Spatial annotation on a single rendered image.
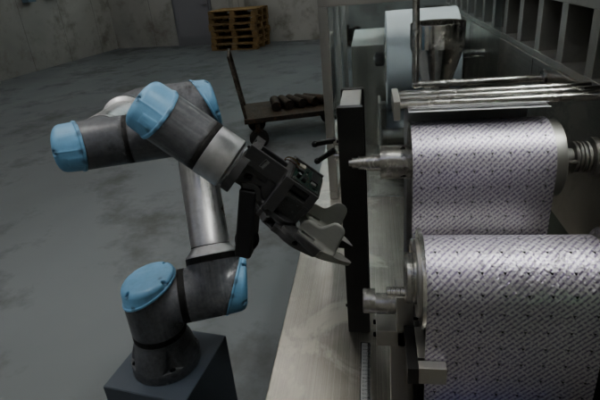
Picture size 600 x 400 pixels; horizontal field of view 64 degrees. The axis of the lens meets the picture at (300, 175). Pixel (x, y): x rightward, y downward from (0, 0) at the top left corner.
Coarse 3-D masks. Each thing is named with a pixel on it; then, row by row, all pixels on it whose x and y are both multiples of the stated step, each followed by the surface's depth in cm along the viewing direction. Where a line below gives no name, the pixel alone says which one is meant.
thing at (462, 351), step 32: (448, 352) 68; (480, 352) 68; (512, 352) 67; (544, 352) 66; (576, 352) 65; (448, 384) 71; (480, 384) 70; (512, 384) 69; (544, 384) 68; (576, 384) 68
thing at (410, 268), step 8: (408, 256) 70; (408, 264) 69; (408, 272) 68; (416, 272) 68; (408, 280) 68; (416, 280) 68; (408, 288) 68; (416, 288) 68; (408, 296) 68; (416, 296) 68
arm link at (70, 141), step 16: (128, 96) 101; (112, 112) 81; (64, 128) 69; (80, 128) 69; (96, 128) 70; (112, 128) 70; (64, 144) 68; (80, 144) 68; (96, 144) 69; (112, 144) 69; (128, 144) 70; (64, 160) 69; (80, 160) 69; (96, 160) 70; (112, 160) 71; (128, 160) 72
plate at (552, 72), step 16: (512, 48) 134; (512, 64) 134; (528, 64) 121; (544, 64) 110; (560, 80) 100; (576, 80) 94; (528, 112) 122; (544, 112) 110; (560, 112) 101; (576, 112) 93; (592, 112) 86; (576, 128) 93; (592, 128) 86; (576, 176) 94; (592, 176) 87; (576, 192) 94; (592, 192) 87; (560, 208) 102; (576, 208) 94; (592, 208) 87; (576, 224) 94; (592, 224) 87
